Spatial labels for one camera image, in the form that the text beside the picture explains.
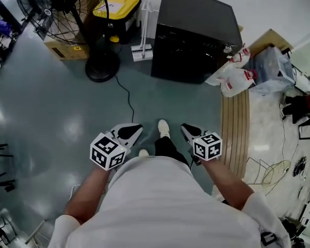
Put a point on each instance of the person's black trousers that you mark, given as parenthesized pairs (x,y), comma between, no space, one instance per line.
(168,148)

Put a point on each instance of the white flat mop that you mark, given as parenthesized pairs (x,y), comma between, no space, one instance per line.
(142,50)

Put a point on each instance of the person's left forearm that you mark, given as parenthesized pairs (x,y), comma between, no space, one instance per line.
(87,195)

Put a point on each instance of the clear plastic wrapped bundle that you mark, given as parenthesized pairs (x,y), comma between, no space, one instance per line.
(271,68)

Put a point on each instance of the black metal table frame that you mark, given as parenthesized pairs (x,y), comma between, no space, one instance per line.
(1,164)

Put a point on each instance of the person's white right shoe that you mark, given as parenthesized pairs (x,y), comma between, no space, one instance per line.
(164,128)

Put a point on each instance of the brown cardboard box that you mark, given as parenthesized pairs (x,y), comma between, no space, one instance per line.
(67,52)

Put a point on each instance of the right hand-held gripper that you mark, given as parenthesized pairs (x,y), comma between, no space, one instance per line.
(208,147)

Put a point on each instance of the black pedestal fan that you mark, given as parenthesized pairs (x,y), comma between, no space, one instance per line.
(67,14)

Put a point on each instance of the black washing machine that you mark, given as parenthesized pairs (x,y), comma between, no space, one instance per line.
(196,12)

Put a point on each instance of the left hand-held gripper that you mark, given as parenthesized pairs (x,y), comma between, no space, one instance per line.
(107,151)

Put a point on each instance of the small brown cardboard piece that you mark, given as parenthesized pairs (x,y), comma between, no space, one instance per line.
(240,28)

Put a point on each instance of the person's white left shoe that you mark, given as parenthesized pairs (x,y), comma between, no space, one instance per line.
(143,153)

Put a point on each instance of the person's white shoe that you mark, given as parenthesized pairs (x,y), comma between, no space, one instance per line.
(164,128)
(143,153)

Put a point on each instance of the wooden slatted board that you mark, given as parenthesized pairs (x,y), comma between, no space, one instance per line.
(235,133)

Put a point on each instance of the black bin with yellow lid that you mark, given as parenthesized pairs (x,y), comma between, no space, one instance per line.
(116,12)

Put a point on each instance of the large brown cardboard sheet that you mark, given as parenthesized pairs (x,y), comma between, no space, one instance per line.
(271,41)

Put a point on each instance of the person's right forearm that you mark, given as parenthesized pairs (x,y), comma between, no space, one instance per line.
(227,185)

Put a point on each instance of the person in white shirt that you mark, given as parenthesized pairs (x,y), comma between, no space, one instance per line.
(170,203)

